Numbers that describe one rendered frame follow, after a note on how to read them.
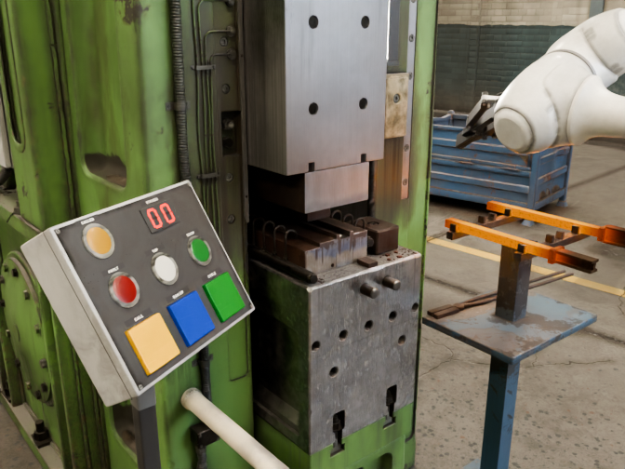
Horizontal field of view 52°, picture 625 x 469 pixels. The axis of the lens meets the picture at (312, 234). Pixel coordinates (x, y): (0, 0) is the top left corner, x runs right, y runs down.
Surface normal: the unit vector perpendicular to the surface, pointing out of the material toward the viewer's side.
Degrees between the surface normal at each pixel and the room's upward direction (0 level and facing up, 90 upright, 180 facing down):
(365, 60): 90
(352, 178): 90
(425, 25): 90
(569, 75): 28
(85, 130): 90
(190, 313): 60
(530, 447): 0
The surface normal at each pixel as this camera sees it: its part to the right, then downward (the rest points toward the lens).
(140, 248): 0.78, -0.36
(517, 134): -0.77, 0.53
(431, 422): 0.00, -0.95
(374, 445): 0.63, 0.24
